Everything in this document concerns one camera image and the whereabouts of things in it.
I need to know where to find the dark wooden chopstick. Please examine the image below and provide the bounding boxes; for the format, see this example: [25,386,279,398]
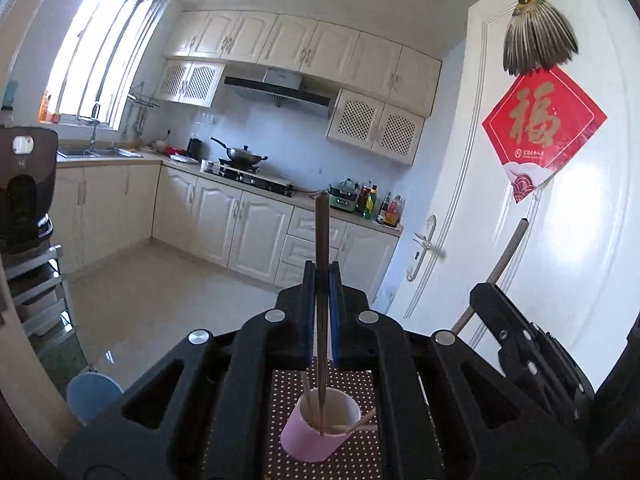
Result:
[314,192,330,434]

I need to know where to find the upper kitchen cabinets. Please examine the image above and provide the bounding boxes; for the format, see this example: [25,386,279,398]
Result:
[155,11,440,166]

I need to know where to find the kitchen cabinets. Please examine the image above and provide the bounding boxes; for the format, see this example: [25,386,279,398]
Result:
[49,161,402,302]
[155,11,440,166]

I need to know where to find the lower kitchen cabinets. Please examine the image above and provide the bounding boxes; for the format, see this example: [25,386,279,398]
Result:
[49,161,402,302]

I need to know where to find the dark sauce bottle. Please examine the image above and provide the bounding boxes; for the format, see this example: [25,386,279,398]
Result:
[376,192,392,224]

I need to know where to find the orange bottle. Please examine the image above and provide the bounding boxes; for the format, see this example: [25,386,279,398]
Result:
[385,195,404,228]

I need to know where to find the green bottle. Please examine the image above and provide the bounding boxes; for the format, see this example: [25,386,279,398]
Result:
[363,185,378,219]

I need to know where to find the green electric cooker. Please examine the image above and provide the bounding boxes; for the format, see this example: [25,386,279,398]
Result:
[326,179,358,212]

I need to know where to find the wooden chopstick in cup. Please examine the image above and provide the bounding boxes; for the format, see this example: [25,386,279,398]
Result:
[328,408,376,434]
[299,370,316,426]

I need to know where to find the white door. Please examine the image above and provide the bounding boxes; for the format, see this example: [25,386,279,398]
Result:
[388,0,639,385]

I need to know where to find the gas stove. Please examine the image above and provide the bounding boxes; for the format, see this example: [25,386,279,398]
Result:
[201,160,295,197]

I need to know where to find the black wok with lid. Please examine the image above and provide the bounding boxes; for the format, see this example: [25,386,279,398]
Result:
[210,136,268,166]

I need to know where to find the pink cup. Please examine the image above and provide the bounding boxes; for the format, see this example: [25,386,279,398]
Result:
[280,388,362,463]

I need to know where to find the brown polka dot tablecloth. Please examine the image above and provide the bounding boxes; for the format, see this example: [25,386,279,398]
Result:
[202,368,444,480]

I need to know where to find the black kettle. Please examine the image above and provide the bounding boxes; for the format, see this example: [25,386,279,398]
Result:
[186,138,203,160]

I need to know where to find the black range hood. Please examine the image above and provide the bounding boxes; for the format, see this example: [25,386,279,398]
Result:
[224,75,335,108]

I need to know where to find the red fu door poster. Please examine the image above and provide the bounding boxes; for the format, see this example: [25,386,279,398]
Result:
[482,67,606,203]

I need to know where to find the blue plastic stool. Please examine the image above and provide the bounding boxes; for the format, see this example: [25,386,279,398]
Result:
[66,372,124,426]

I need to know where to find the metal shelf rack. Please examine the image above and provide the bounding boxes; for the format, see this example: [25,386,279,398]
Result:
[2,245,76,359]

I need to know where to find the sink faucet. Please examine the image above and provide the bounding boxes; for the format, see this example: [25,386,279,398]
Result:
[79,102,101,156]

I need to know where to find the window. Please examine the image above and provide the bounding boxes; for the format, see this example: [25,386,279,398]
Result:
[39,0,163,129]

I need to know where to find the black air fryer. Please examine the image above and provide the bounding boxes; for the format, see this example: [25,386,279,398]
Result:
[0,127,58,255]

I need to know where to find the feather fan on door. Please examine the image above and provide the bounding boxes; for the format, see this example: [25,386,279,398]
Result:
[502,0,579,76]

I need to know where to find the silver door handle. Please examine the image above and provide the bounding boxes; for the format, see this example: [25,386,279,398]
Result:
[406,214,445,282]

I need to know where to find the wall utensil rack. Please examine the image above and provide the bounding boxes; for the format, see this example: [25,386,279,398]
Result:
[125,82,160,140]

